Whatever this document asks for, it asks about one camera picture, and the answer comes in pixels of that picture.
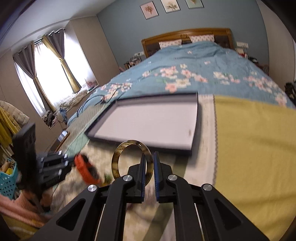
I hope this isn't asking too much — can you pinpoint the orange smart watch band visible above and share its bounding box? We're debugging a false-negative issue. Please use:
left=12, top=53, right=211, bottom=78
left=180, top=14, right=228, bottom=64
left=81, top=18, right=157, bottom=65
left=74, top=153, right=102, bottom=185

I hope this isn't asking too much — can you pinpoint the amber tortoiseshell bangle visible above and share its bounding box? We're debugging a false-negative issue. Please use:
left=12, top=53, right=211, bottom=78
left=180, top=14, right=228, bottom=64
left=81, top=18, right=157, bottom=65
left=111, top=140, right=154, bottom=186

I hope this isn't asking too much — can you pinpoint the teal plastic basket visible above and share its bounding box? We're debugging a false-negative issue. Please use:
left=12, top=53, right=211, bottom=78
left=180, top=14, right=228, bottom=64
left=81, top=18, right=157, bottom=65
left=1, top=158, right=19, bottom=200

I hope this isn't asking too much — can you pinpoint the patterned patchwork mat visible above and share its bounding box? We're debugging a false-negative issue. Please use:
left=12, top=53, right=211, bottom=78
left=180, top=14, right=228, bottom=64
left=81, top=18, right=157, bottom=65
left=51, top=95, right=217, bottom=240

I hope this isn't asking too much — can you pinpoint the white cloth pile on sill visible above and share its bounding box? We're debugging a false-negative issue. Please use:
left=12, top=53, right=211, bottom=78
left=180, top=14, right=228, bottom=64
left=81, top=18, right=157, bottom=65
left=60, top=89, right=88, bottom=109

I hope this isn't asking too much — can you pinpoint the yellow cloth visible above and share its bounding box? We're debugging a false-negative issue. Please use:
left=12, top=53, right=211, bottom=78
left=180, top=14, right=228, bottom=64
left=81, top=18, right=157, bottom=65
left=215, top=96, right=295, bottom=240

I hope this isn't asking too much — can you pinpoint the dark blue shallow tray box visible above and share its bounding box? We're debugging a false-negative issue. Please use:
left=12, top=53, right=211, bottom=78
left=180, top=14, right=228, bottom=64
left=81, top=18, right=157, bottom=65
left=85, top=92, right=199, bottom=155

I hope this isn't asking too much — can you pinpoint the grey gold left curtain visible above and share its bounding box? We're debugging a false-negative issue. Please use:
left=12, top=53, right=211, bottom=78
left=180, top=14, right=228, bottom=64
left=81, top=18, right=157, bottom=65
left=13, top=42, right=56, bottom=113

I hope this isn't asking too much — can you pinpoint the grey gold curtain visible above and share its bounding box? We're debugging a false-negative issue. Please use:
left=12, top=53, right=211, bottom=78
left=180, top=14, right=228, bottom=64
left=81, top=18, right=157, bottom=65
left=42, top=28, right=81, bottom=93
left=13, top=42, right=56, bottom=113

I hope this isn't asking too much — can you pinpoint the grey gold right curtain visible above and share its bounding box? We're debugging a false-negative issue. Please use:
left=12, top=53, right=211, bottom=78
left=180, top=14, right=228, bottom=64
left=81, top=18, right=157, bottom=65
left=42, top=28, right=81, bottom=93

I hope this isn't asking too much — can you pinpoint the blue floral duvet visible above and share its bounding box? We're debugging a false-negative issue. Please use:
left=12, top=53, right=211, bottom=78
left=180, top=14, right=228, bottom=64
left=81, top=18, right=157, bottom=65
left=68, top=41, right=294, bottom=125

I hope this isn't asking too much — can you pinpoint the left floral pillow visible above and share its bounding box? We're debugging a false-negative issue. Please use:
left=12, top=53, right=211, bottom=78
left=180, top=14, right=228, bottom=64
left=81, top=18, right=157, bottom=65
left=159, top=39, right=182, bottom=49

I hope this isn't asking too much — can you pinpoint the floral pillow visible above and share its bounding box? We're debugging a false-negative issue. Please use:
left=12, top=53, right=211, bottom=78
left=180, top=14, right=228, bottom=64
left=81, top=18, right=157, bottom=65
left=189, top=34, right=215, bottom=43
left=159, top=39, right=182, bottom=49

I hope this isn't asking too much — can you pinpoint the right floral pillow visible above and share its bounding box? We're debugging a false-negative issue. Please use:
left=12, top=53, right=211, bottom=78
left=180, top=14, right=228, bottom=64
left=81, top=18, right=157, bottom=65
left=189, top=34, right=215, bottom=43

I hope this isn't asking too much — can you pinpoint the wooden bed headboard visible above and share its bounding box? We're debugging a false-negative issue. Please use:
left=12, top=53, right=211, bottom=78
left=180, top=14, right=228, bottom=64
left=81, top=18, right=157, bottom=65
left=142, top=28, right=235, bottom=58

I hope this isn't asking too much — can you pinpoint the pink flower framed picture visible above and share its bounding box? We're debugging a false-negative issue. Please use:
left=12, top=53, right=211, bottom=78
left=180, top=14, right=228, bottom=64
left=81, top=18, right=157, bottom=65
left=140, top=1, right=159, bottom=20

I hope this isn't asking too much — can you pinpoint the white flower framed picture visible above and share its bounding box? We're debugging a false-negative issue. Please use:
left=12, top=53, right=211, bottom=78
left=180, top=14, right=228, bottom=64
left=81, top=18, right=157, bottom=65
left=161, top=0, right=181, bottom=13

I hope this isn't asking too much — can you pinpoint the green leaf framed picture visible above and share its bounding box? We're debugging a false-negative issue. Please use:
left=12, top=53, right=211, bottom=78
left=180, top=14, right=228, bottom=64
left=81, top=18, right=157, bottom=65
left=185, top=0, right=204, bottom=9

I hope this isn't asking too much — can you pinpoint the black tracking camera box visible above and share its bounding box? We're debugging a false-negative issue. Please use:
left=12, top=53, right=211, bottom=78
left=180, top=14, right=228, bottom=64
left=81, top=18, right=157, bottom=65
left=13, top=123, right=37, bottom=183

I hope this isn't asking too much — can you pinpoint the black charger cable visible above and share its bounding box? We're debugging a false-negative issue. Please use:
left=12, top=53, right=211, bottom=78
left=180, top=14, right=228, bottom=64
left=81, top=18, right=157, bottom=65
left=76, top=89, right=118, bottom=117

